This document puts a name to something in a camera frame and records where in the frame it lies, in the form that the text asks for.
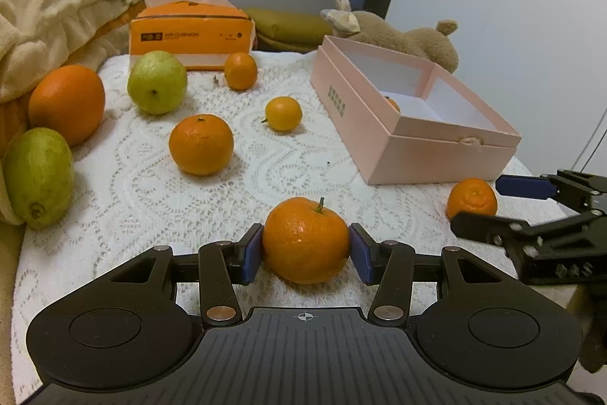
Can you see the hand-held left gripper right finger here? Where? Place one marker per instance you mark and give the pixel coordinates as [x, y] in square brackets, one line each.
[360, 255]

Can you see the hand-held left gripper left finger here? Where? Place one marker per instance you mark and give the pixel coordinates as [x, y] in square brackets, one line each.
[251, 255]

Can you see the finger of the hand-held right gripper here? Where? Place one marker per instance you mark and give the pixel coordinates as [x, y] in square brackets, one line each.
[488, 229]
[521, 186]

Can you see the wrinkled orange mandarin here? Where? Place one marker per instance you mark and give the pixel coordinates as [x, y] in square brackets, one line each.
[472, 198]

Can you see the mandarin with green stem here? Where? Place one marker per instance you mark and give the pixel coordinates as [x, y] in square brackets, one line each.
[306, 241]

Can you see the pink cardboard box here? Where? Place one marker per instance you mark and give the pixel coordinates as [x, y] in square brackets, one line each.
[427, 160]

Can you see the medium orange mandarin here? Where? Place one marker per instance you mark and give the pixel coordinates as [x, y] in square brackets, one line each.
[201, 144]

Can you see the small yellow mandarin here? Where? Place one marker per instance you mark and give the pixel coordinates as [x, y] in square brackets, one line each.
[283, 113]

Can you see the oval green fruit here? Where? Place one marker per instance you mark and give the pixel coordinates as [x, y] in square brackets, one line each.
[40, 177]

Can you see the white lace cloth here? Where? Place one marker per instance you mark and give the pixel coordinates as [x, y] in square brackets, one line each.
[133, 205]

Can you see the brown plush toy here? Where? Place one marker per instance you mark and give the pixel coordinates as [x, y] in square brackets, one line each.
[408, 35]

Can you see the round green guava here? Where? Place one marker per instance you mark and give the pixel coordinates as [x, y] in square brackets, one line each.
[156, 82]

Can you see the orange tissue box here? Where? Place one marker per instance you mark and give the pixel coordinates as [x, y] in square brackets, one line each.
[189, 37]

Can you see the olive cushion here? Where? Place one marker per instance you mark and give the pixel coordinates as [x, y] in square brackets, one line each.
[284, 25]

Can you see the large orange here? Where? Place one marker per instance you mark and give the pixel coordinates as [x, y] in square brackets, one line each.
[66, 103]

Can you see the beige blanket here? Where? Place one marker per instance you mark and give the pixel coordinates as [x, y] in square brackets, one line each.
[47, 6]

